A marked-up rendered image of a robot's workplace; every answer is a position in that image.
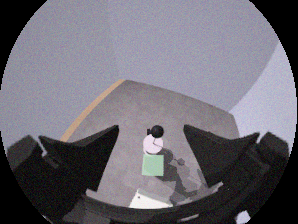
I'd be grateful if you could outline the glass french press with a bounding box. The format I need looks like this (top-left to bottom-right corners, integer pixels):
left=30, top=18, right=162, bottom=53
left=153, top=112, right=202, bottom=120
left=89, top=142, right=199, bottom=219
left=144, top=125, right=165, bottom=156

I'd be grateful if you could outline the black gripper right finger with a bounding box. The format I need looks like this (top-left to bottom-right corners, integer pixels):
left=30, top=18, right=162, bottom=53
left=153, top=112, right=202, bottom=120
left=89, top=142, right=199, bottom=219
left=184, top=124, right=259, bottom=188

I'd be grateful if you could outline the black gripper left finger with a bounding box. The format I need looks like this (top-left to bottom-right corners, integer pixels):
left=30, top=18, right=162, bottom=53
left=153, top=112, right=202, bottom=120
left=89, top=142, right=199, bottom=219
left=39, top=125, right=120, bottom=192

